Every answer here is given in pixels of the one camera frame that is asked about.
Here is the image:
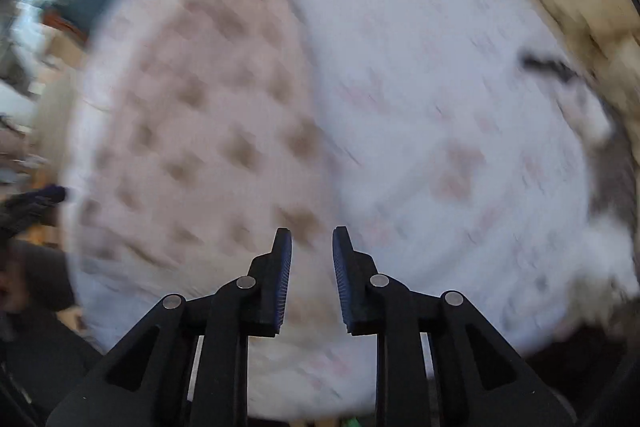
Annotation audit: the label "small black object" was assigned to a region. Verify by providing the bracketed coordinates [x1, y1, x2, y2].
[521, 51, 578, 84]

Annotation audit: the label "pink checked pants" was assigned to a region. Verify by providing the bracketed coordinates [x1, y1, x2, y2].
[70, 0, 346, 360]

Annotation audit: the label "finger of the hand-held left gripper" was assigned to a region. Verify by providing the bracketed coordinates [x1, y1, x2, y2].
[0, 185, 68, 239]

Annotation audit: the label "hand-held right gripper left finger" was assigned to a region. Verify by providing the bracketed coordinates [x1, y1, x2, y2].
[47, 228, 293, 427]

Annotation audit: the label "white printed bed sheet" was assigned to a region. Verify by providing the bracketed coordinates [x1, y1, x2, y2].
[62, 0, 638, 423]

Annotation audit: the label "grey cloth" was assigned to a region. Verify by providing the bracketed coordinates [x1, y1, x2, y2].
[587, 142, 638, 220]

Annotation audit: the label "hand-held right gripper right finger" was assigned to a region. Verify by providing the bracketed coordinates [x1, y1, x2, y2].
[332, 226, 576, 427]

